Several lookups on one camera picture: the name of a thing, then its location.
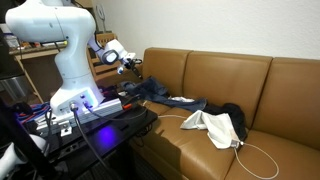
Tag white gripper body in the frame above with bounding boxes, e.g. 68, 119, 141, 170
117, 53, 136, 74

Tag blue denim jeans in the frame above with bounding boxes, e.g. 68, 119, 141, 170
120, 77, 207, 112

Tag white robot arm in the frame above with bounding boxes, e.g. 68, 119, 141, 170
5, 0, 134, 116

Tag brown leather couch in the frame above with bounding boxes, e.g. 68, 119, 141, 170
134, 48, 320, 180

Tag wooden slatted chair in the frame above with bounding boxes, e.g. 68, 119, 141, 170
87, 32, 124, 81

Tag red black clamp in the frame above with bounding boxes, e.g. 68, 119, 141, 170
122, 95, 140, 110

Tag white sock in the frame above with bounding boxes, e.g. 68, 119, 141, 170
169, 96, 195, 102

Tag black robot cart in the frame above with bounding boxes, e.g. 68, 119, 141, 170
19, 84, 158, 180

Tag white cloth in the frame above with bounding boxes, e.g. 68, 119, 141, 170
180, 110, 240, 149

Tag black garment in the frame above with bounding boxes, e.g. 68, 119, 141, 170
203, 103, 247, 140

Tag white controller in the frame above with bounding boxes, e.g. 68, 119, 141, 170
0, 134, 46, 180

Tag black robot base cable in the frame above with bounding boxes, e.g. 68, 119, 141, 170
69, 103, 114, 180

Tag white charging cable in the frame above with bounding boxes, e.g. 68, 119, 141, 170
156, 114, 280, 180

